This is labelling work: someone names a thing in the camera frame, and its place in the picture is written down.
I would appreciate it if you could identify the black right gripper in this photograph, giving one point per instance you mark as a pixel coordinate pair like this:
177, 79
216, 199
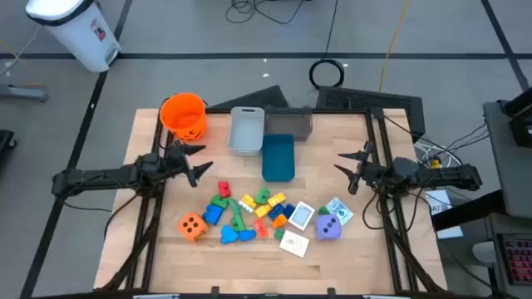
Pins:
376, 172

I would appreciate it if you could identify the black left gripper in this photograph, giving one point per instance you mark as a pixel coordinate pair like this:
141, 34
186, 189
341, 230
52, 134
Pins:
176, 160

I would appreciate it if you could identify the red toy brick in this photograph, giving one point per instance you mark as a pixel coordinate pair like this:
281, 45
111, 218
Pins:
225, 189

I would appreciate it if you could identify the large blue toy block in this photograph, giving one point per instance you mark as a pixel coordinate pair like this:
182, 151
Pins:
213, 215

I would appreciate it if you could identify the long green toy brick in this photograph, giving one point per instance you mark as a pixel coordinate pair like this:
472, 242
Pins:
234, 207

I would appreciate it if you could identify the yellow toy brick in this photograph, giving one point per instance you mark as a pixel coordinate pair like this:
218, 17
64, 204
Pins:
277, 199
262, 211
249, 201

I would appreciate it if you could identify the pale teal toy brick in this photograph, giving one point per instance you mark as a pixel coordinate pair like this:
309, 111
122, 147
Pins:
246, 209

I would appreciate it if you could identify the clear-lidded white card case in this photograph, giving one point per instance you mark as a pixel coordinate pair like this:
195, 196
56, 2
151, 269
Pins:
301, 216

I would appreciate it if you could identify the stubby green toy brick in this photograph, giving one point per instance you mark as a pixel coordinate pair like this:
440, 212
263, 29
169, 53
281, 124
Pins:
239, 223

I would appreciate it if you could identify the blue toy brick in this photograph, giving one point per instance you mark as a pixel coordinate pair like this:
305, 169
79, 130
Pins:
289, 210
276, 212

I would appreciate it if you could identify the blue rounded toy block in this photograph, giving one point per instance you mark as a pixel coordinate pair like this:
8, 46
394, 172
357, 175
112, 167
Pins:
247, 235

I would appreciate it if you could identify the orange toy brick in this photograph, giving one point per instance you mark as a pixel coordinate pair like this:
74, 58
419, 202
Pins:
279, 221

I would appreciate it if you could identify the red-orange toy brick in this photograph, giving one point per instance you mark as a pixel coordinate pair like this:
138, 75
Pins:
260, 228

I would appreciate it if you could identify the white playing cards box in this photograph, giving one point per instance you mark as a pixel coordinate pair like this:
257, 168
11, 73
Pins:
294, 243

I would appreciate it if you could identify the small green toy brick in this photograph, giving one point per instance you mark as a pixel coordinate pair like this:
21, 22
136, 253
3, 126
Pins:
279, 234

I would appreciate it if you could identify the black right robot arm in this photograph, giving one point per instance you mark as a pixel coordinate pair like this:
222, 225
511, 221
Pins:
449, 174

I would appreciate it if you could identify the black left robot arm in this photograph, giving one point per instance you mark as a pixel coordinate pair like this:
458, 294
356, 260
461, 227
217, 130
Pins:
104, 176

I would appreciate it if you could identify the orange pumpkin face bucket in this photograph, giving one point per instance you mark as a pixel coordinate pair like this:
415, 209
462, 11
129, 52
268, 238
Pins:
183, 114

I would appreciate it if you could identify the blue white card pack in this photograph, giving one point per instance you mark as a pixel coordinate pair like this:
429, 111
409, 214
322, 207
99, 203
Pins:
341, 211

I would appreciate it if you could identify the small dark green brick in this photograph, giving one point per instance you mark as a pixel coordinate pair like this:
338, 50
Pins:
323, 210

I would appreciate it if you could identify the light grey plastic bin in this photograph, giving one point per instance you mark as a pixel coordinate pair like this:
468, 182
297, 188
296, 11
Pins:
246, 133

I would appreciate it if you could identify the black perforated metal case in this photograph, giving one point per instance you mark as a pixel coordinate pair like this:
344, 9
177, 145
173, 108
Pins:
365, 101

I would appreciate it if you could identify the orange foam die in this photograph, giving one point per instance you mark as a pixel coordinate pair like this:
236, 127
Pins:
192, 226

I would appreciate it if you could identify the purple foam die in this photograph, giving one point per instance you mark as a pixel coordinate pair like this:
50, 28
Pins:
328, 227

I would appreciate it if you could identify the teal plastic bin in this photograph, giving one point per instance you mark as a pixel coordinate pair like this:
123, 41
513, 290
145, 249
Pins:
277, 160

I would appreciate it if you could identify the smoky dark grey bin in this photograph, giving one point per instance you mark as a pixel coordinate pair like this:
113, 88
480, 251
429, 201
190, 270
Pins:
289, 122

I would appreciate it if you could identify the black triangular panel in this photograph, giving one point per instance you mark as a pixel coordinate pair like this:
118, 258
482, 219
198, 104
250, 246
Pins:
262, 99

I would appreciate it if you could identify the white printed paper sheet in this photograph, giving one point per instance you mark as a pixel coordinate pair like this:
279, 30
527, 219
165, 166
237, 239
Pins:
436, 197

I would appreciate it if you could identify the black support beam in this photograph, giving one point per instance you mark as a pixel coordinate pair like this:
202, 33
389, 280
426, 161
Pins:
469, 209

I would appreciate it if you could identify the black table clamp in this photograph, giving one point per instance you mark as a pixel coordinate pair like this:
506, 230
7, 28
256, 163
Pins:
215, 291
331, 292

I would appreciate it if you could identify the white round object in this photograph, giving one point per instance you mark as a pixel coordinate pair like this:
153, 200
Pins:
484, 252

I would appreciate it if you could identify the grey side desk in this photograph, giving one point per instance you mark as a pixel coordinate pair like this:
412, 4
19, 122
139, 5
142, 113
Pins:
511, 174

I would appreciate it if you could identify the dark grey lower desk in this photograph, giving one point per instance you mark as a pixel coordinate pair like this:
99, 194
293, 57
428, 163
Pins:
511, 224

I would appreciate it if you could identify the white trash can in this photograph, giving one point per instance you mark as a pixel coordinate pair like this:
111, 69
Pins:
75, 37

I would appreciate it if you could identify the black desktop device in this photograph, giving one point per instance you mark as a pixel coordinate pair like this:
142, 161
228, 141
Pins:
521, 124

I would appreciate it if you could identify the grey metal stand foot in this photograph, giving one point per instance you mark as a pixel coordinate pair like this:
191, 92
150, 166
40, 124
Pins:
25, 92

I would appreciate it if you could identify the black equipment edge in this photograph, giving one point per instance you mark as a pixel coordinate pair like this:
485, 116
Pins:
6, 143

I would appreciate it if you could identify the backlit computer keyboard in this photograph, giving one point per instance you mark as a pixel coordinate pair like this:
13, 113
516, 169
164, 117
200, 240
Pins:
517, 259

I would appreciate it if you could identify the black aluminium table frame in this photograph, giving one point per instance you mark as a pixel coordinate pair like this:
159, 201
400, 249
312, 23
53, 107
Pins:
341, 110

